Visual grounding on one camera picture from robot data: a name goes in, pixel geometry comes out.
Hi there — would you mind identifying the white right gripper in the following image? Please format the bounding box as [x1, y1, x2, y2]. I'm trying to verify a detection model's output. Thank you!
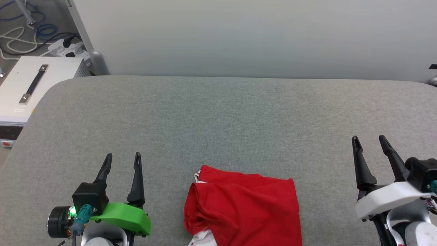
[352, 135, 437, 221]

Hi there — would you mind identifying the grey metal stand leg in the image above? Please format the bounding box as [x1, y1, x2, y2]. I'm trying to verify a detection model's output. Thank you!
[15, 0, 36, 25]

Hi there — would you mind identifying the grey partition post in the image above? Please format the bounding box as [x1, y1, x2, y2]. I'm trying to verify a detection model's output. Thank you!
[67, 0, 110, 76]

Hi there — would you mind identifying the white equipment case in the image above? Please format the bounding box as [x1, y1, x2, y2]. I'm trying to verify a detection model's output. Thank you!
[0, 56, 92, 149]

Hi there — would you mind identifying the black case handle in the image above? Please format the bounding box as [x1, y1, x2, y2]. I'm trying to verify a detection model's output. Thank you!
[19, 64, 50, 104]

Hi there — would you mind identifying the blue cable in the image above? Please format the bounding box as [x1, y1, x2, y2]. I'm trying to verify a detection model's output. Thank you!
[0, 0, 58, 40]

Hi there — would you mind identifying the white cable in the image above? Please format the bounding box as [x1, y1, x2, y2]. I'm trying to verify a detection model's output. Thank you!
[0, 26, 52, 61]

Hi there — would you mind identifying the red and white t-shirt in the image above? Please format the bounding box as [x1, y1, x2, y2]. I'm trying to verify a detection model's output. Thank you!
[184, 165, 303, 246]

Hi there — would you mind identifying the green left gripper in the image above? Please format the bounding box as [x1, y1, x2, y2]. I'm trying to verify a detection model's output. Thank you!
[47, 152, 152, 238]

